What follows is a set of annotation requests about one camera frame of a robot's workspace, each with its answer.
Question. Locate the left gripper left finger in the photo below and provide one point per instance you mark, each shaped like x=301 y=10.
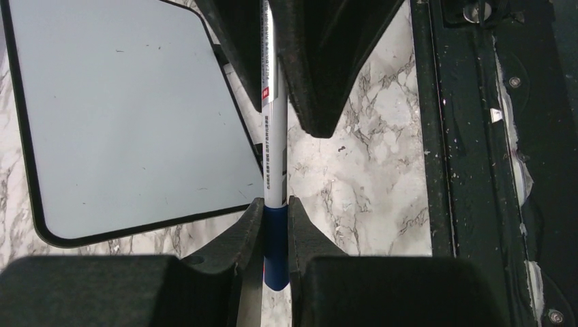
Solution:
x=218 y=285

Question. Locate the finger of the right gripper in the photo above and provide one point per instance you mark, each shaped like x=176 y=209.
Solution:
x=322 y=47
x=236 y=24

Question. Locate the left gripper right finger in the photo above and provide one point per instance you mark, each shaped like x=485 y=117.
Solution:
x=331 y=288

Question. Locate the white whiteboard marker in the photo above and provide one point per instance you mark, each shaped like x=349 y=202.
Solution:
x=274 y=114

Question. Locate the black framed whiteboard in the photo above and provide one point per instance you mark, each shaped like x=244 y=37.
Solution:
x=128 y=122

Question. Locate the blue marker cap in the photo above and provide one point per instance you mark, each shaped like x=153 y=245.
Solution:
x=275 y=224

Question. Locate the black metal base rail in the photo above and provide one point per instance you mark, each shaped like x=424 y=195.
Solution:
x=498 y=97

